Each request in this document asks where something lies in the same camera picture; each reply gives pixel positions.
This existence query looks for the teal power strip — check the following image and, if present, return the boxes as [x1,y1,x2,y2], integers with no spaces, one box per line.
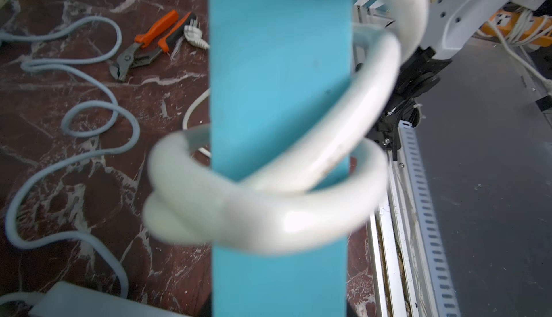
[208,0,352,316]

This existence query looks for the white slotted cable duct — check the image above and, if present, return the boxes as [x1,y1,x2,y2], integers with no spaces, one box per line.
[399,121,461,316]

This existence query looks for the thin white cord of strip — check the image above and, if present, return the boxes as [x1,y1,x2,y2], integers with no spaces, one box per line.
[0,16,141,299]

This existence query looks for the orange handled pliers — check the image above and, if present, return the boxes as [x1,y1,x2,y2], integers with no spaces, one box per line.
[109,10,197,82]

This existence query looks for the thick white cord of teal strip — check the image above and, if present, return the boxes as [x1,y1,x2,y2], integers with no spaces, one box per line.
[141,0,430,256]

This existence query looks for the orange power strip in background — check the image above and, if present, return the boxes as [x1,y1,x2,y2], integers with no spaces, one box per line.
[477,9,551,47]

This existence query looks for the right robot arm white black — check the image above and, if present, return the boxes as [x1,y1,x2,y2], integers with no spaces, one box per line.
[368,0,509,152]

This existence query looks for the grey white power strip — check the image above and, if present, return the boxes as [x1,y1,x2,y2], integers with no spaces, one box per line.
[29,282,181,317]

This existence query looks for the aluminium front rail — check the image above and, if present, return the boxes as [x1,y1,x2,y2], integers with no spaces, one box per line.
[367,158,419,316]

